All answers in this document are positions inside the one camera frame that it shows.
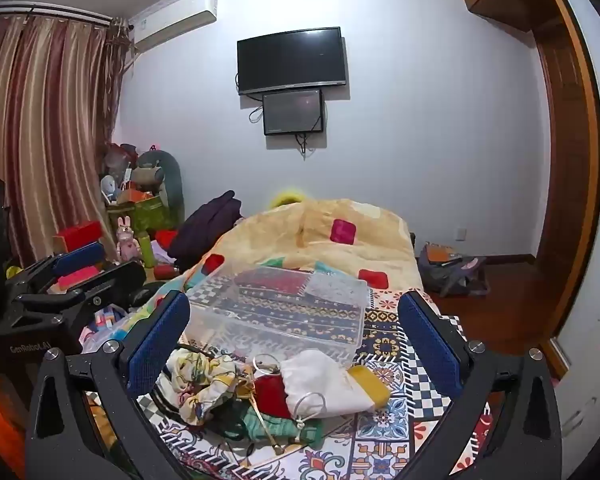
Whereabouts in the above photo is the red box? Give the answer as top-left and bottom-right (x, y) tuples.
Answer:
(52, 221), (103, 253)

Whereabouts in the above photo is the green patterned cloth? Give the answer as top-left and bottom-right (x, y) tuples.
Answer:
(225, 402), (326, 448)

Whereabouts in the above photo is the brown wooden wardrobe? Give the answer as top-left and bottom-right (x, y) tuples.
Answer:
(455, 0), (600, 376)

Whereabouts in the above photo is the pink box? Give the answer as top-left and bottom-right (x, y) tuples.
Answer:
(52, 265), (103, 292)

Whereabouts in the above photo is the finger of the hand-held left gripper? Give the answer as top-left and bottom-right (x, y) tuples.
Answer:
(10, 260), (147, 327)
(7, 241), (106, 302)

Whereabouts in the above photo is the black wall television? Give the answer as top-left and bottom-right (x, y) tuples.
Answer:
(236, 26), (348, 96)

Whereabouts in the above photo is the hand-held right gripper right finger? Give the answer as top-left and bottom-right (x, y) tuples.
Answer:
(397, 290), (564, 480)

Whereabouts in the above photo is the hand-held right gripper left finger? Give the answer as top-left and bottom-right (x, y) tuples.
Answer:
(25, 290), (191, 480)

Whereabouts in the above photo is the red soft pouch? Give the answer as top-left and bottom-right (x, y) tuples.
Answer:
(252, 375), (293, 418)

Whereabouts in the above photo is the white air conditioner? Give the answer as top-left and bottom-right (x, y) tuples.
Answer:
(130, 0), (218, 53)

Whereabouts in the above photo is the yellow patchwork quilt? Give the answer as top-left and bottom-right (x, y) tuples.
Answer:
(145, 199), (421, 311)

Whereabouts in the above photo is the green bottle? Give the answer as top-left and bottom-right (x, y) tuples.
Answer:
(139, 232), (156, 268)

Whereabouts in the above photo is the small black wall monitor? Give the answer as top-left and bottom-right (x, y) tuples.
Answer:
(262, 89), (326, 136)

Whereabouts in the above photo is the green gift bag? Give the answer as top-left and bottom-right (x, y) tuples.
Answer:
(107, 195), (173, 233)

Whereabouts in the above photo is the pink bunny toy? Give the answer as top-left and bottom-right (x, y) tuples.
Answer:
(116, 216), (141, 262)

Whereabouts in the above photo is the yellow soft pouch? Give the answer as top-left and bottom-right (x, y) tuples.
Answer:
(347, 364), (391, 406)

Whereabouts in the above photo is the dark purple clothing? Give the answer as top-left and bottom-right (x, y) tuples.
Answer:
(169, 190), (243, 271)

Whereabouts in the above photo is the white curtain rail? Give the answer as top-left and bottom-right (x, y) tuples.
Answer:
(0, 2), (116, 26)

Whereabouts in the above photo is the floral fabric scrunchie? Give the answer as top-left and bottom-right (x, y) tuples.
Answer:
(167, 347), (241, 426)

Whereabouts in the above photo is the yellow plush toy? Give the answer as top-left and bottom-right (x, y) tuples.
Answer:
(270, 186), (311, 208)

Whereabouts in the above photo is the gold metal hairpin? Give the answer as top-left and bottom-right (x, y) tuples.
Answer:
(245, 380), (286, 457)

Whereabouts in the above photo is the white door with stickers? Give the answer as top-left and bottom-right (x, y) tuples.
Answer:
(555, 285), (600, 441)

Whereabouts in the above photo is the white drawstring pouch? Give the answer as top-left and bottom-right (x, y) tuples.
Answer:
(280, 349), (376, 416)

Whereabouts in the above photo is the grey backpack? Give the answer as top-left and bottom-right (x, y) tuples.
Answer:
(417, 242), (491, 298)

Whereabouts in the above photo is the clear plastic storage box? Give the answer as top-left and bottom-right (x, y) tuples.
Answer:
(185, 265), (370, 368)

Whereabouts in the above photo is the red striped curtain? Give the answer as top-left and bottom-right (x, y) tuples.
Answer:
(0, 10), (131, 271)

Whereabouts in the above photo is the orange cloth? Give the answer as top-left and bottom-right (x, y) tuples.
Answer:
(0, 375), (28, 480)

